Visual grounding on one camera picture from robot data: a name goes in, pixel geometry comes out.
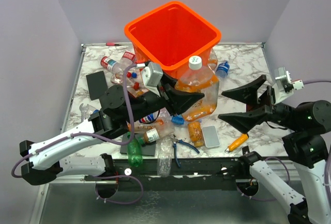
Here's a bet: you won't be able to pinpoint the orange utility knife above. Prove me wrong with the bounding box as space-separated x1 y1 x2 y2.
225 133 249 153

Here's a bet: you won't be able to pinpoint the blue handled pliers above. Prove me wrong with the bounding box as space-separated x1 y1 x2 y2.
172 136 200 169

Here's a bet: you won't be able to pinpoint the red cap clear bottle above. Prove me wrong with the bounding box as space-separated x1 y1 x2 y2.
111 71 140 91

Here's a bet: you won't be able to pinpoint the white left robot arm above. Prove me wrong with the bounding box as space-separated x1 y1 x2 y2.
20 75 204 185

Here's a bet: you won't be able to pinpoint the brown tea bottle white label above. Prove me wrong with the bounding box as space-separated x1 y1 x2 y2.
138 123 175 145

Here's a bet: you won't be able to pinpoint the clear crushed bottle front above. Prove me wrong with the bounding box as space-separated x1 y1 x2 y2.
157 136 173 177

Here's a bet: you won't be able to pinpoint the black foam pad front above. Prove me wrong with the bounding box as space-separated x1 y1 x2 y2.
120 133 156 157

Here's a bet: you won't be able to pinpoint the pepsi bottle blue label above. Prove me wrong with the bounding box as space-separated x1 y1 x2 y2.
139 109 171 124

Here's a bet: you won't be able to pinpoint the large orange label juice bottle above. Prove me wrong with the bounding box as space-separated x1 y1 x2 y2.
175 55 219 122

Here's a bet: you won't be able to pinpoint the silver wrench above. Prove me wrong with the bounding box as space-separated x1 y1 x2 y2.
79 103 89 122

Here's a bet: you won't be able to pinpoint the red label water bottle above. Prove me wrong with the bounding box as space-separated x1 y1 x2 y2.
100 56 125 73

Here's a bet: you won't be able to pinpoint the orange plastic bin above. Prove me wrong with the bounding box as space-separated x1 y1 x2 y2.
124 1 221 79

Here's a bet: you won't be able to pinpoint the red screwdriver at back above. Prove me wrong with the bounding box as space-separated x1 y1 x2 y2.
106 42 124 47

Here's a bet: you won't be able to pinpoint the small orange juice bottle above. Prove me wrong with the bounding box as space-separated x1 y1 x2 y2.
135 91 144 97

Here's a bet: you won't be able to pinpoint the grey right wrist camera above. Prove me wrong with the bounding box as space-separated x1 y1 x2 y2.
275 67 304 93

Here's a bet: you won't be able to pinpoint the clear bottle light blue label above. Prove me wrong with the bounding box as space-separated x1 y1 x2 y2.
171 115 185 126

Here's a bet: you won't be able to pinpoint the green plastic bottle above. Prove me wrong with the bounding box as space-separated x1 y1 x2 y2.
127 141 143 167

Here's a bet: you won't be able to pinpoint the orange label slim bottle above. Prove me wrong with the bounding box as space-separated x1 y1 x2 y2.
134 119 164 133

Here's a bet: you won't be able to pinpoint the grey metal tin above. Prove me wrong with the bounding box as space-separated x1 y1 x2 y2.
202 126 220 148

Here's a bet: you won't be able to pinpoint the black foam block left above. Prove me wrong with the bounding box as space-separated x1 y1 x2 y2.
86 71 108 100

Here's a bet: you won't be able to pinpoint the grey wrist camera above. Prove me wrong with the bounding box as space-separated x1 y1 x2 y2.
275 67 304 93
141 62 163 90

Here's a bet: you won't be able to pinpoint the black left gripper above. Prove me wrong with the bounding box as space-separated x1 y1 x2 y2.
125 70 205 125

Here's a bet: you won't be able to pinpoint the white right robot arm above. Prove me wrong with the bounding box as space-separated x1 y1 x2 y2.
219 75 330 223

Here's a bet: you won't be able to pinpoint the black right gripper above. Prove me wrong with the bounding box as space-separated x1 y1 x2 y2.
218 72 302 130

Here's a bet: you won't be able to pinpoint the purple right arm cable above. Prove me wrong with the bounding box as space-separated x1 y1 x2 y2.
236 79 331 204

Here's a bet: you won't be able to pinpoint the orange bottle near tin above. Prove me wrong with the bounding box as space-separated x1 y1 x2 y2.
188 122 204 147

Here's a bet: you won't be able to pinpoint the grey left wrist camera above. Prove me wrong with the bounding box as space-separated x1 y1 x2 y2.
141 62 163 90

